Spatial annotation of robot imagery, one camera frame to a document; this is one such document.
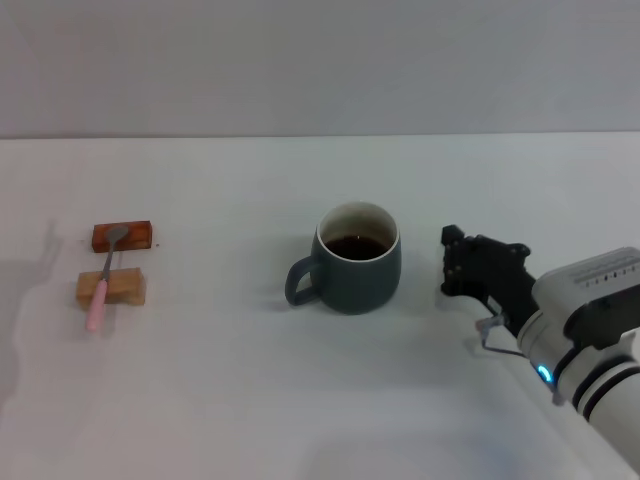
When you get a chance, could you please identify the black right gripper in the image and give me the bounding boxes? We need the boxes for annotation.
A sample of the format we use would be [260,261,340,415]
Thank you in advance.
[440,224,540,335]

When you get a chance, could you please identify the dark grey ceramic mug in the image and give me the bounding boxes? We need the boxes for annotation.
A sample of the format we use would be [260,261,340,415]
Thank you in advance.
[284,200,403,316]

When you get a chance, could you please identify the pink handled metal spoon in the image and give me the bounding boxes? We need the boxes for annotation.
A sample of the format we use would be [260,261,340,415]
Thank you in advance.
[85,225,130,332]

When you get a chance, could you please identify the dark coffee liquid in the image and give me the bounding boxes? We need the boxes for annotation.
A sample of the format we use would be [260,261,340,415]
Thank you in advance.
[322,233,390,262]

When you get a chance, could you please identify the red-brown wooden block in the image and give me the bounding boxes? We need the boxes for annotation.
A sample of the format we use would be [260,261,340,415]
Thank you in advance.
[92,218,154,254]

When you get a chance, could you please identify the light wooden arch block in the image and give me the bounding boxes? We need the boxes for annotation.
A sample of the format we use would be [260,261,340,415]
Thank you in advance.
[75,267,148,312]

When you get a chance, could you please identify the thin grey wrist cable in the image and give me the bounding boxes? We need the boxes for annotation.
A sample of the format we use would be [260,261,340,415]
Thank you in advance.
[474,313,526,359]

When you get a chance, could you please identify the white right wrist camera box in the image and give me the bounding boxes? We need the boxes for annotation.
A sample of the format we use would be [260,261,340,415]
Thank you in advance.
[532,246,640,351]

